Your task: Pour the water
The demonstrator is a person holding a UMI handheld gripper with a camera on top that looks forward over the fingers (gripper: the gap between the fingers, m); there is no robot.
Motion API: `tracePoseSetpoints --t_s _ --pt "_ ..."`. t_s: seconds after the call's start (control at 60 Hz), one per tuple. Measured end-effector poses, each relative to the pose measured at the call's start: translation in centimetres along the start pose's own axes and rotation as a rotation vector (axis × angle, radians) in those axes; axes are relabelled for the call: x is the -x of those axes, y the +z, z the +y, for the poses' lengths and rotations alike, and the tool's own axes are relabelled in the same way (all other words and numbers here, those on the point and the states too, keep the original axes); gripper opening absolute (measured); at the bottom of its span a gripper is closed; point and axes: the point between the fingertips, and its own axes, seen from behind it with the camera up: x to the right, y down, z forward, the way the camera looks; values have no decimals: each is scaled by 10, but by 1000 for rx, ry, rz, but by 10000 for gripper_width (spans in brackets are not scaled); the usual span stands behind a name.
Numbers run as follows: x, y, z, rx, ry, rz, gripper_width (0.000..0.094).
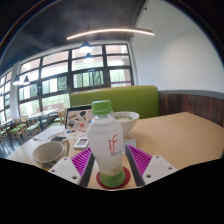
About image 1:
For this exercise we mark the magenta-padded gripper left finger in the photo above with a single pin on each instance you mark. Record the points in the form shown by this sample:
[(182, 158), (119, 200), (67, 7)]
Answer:
[(65, 170)]

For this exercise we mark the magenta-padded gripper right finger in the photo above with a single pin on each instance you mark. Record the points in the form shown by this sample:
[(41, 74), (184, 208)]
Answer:
[(158, 168)]

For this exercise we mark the white green-capped drink bottle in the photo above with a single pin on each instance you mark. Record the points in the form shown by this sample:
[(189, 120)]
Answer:
[(106, 140)]

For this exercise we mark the patterned grey paper cup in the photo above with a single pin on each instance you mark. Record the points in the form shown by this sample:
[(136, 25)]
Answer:
[(46, 153)]

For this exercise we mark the white phone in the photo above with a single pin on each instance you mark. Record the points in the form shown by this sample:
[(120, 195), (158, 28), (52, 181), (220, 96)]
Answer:
[(81, 143)]

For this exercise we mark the small dark box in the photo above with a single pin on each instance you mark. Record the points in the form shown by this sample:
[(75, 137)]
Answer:
[(58, 138)]

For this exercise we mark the flat round red coaster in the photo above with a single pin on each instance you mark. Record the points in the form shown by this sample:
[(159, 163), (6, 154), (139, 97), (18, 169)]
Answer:
[(100, 182)]

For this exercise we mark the white paper sheet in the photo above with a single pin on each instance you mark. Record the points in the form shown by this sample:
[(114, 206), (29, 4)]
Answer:
[(48, 132)]

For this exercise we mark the white bowl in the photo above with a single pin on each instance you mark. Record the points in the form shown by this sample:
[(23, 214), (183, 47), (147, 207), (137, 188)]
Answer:
[(130, 123)]

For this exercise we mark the wooden dining table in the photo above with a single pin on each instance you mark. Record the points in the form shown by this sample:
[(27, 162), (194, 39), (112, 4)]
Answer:
[(43, 114)]

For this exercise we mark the group of green-seated wooden chairs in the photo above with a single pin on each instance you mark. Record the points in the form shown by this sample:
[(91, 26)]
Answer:
[(18, 128)]

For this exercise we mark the green upholstered booth bench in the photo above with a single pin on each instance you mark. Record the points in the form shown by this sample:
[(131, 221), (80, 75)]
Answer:
[(133, 100)]

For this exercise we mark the black pendant lamp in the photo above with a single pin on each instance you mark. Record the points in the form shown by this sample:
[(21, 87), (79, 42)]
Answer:
[(88, 58), (26, 80), (85, 48), (16, 80)]

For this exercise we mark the curved linear ceiling light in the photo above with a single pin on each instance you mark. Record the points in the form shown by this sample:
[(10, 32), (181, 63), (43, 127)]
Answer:
[(110, 31)]

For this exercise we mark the black-framed window wall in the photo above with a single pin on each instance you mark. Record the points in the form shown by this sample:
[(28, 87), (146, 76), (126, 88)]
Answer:
[(56, 73)]

